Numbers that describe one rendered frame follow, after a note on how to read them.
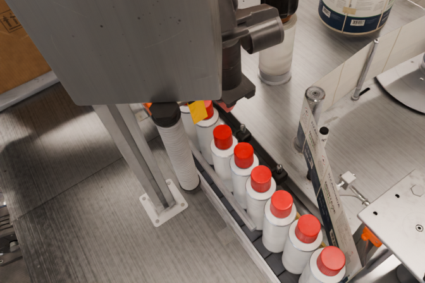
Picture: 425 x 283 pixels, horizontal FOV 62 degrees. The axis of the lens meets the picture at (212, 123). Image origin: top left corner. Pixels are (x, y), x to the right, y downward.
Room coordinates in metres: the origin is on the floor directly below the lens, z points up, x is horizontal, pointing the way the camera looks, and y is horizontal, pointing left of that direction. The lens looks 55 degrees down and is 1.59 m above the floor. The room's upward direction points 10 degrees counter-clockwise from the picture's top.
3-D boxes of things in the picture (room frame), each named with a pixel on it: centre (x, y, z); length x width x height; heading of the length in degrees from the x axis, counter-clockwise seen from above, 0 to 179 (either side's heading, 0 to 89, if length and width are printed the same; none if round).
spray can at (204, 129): (0.41, 0.01, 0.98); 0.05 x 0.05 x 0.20
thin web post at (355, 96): (0.51, -0.36, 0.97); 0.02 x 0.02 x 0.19
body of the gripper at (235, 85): (0.43, -0.04, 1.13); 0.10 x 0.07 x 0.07; 25
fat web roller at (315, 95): (0.40, -0.20, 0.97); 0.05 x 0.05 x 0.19
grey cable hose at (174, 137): (0.25, 0.05, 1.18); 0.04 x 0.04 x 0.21
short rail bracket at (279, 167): (0.31, -0.10, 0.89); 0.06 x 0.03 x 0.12; 116
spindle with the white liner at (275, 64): (0.63, -0.19, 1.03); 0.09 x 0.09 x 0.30
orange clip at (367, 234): (0.12, -0.19, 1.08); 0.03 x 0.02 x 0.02; 26
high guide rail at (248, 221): (0.68, 0.19, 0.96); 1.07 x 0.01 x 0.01; 26
